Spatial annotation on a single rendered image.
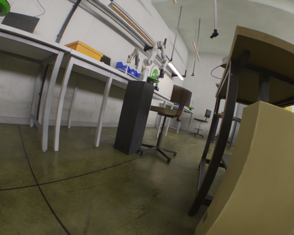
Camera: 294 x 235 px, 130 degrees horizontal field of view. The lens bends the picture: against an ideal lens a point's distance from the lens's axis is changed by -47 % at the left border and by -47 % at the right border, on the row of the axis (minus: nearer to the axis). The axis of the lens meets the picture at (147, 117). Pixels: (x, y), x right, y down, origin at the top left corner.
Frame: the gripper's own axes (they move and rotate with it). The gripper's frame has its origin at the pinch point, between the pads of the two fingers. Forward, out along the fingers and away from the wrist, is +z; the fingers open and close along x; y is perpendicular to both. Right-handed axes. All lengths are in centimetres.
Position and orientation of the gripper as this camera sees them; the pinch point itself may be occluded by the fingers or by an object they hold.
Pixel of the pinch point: (159, 81)
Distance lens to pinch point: 198.1
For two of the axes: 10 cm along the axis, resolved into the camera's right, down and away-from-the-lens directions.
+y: 5.0, 0.6, 8.6
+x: -8.4, -2.2, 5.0
